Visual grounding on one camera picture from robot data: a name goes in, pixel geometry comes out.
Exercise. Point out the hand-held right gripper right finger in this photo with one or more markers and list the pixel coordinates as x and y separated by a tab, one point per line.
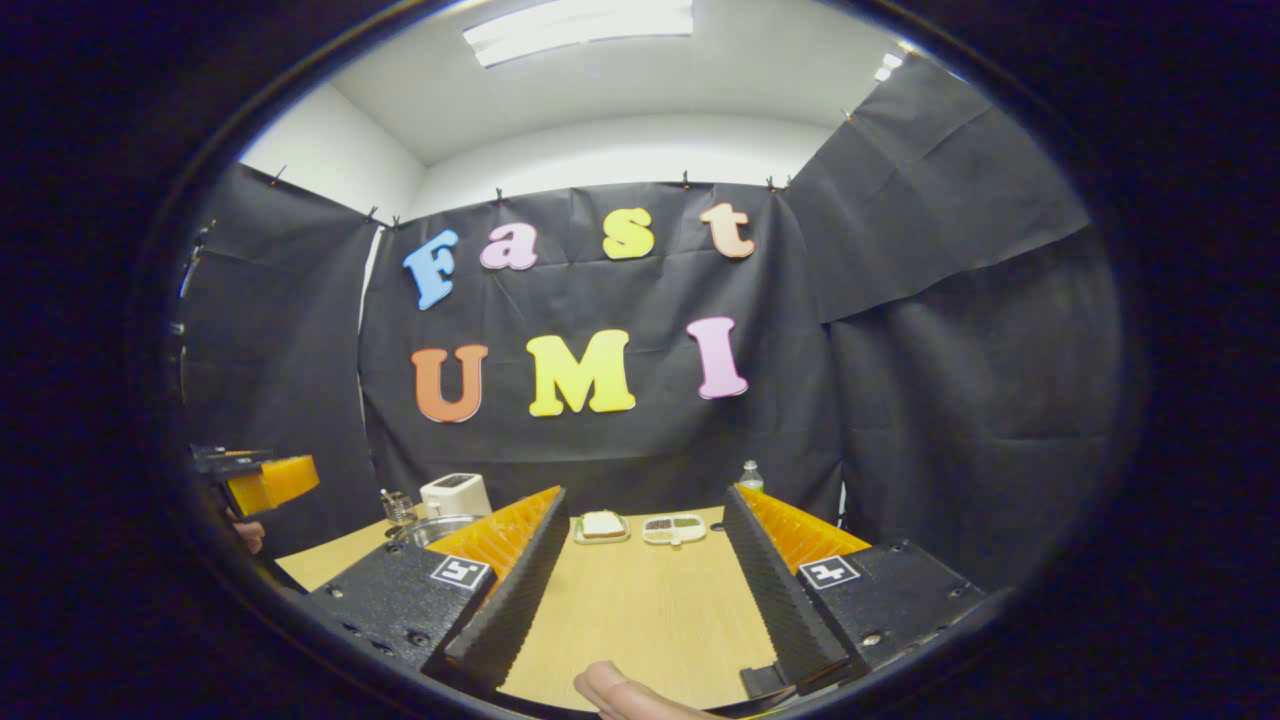
780	600

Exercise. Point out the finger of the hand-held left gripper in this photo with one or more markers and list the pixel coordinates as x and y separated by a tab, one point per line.
275	482
230	454

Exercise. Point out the small white plate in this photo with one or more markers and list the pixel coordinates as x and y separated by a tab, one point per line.
600	541

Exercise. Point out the black backdrop cloth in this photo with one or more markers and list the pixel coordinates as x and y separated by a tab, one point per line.
950	400

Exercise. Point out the white toaster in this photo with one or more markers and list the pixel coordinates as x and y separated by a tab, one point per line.
455	497

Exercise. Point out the green drink bottle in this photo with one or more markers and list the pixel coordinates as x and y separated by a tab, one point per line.
751	480

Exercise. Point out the small ceiling light panel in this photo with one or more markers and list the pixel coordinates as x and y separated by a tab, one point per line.
885	70

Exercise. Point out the white divided dish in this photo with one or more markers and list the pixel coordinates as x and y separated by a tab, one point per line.
675	528

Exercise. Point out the sandwich with lettuce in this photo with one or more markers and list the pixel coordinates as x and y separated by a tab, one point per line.
602	524

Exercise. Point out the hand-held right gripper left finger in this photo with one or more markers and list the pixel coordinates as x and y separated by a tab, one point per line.
520	600

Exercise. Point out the large ceiling light panel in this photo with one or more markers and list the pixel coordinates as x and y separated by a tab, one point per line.
580	30

